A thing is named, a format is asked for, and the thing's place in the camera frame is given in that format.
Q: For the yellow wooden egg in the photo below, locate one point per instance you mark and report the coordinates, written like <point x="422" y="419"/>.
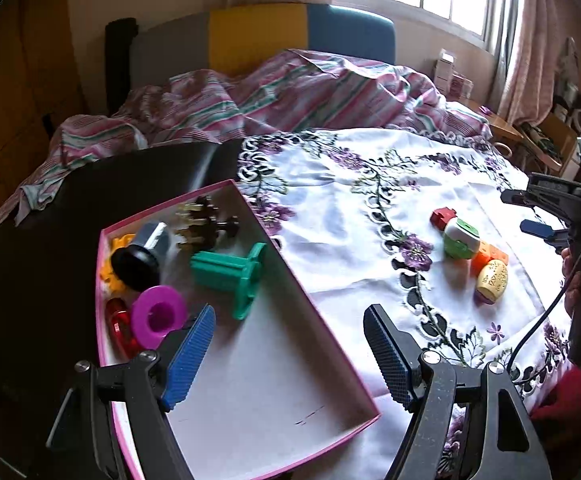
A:
<point x="493" y="282"/>

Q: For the person's right hand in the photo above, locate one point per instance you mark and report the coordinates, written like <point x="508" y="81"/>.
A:
<point x="570" y="280"/>

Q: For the orange toy block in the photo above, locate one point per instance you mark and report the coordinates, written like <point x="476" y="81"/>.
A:
<point x="483" y="260"/>

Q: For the yellow toy gear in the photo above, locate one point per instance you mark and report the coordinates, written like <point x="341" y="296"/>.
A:
<point x="108" y="272"/>

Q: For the pink patterned curtain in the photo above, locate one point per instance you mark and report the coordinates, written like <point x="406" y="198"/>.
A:
<point x="530" y="50"/>

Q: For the pink cardboard box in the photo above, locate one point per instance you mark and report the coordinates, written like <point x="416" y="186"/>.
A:
<point x="260" y="385"/>

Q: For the wooden bedside shelf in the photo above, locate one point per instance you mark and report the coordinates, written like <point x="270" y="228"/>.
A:
<point x="550" y="145"/>

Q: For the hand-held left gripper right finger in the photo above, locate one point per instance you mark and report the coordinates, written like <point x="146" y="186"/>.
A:
<point x="388" y="355"/>

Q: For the wooden wardrobe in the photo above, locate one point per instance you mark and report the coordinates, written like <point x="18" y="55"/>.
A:
<point x="20" y="60"/>

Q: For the red garment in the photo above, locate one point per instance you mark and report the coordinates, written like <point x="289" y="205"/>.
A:
<point x="570" y="390"/>

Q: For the red translucent toy piece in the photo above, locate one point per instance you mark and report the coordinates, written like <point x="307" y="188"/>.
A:
<point x="118" y="325"/>

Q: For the grey black plastic cup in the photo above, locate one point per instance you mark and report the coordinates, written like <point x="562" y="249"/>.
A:
<point x="135" y="265"/>

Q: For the purple plastic spool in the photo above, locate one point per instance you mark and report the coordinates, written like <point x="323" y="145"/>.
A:
<point x="145" y="315"/>

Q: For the white floral embroidered tablecloth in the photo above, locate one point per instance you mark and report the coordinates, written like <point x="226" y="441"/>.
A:
<point x="345" y="210"/>

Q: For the red toy block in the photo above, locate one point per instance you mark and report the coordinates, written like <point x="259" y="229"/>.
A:
<point x="440" y="217"/>

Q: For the white green toy cube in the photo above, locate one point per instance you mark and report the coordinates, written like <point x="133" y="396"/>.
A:
<point x="460" y="240"/>

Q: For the small boxes on windowsill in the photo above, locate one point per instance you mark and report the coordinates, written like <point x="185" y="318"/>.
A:
<point x="450" y="72"/>

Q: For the brown toy gear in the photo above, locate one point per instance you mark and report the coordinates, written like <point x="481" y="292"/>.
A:
<point x="203" y="225"/>

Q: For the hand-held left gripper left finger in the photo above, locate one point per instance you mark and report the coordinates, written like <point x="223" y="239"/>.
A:
<point x="190" y="355"/>

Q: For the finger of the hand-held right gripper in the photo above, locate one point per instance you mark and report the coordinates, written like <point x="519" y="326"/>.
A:
<point x="538" y="229"/>
<point x="518" y="196"/>

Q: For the pink green striped blanket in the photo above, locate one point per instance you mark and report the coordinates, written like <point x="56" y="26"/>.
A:
<point x="295" y="90"/>

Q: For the green plastic spool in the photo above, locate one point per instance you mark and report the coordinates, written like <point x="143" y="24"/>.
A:
<point x="220" y="270"/>

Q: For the grey yellow blue headboard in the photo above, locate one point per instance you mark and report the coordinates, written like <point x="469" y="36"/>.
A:
<point x="350" y="30"/>

